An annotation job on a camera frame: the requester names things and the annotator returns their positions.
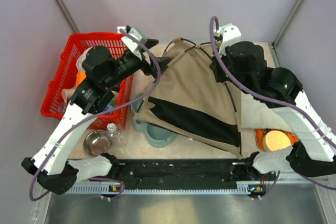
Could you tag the beige paper cup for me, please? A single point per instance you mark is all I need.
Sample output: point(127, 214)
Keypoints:
point(66, 94)

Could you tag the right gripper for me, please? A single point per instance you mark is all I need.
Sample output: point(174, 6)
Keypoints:
point(214, 65)

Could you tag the pink white plastic bag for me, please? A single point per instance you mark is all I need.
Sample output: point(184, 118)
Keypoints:
point(80, 61)

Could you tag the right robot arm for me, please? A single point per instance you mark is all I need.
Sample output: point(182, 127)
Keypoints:
point(279, 91)

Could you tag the black tent pole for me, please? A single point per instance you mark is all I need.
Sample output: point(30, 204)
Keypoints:
point(231, 95)
point(178, 47)

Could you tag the blue snack packet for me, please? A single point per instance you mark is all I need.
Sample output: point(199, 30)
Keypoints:
point(111, 104)

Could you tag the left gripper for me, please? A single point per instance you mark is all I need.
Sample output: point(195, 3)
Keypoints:
point(145, 66)

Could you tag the red plastic basket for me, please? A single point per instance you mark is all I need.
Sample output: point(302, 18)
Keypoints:
point(65, 77)

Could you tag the steel bowl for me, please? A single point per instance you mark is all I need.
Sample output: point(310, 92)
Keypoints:
point(97, 142)

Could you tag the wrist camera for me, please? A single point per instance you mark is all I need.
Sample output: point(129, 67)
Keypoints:
point(130, 43)
point(229, 35)

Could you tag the clear plastic bottle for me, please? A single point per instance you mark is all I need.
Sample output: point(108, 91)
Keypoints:
point(115, 133)

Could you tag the orange cardboard box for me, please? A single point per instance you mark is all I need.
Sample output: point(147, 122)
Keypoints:
point(80, 78)

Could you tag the beige fabric pet tent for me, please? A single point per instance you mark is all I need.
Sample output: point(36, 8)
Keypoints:
point(194, 98)

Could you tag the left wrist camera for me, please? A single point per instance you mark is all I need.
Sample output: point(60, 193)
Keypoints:
point(130, 43)

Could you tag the white fluffy cushion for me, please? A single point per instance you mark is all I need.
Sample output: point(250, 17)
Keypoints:
point(256, 115)

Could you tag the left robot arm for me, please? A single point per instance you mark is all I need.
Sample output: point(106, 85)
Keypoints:
point(51, 167)

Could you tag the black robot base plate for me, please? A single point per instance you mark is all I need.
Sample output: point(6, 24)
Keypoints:
point(178, 174)

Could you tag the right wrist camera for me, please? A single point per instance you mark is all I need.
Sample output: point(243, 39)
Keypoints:
point(229, 35)

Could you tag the grey-green double pet bowl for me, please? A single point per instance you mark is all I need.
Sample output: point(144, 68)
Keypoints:
point(156, 135)

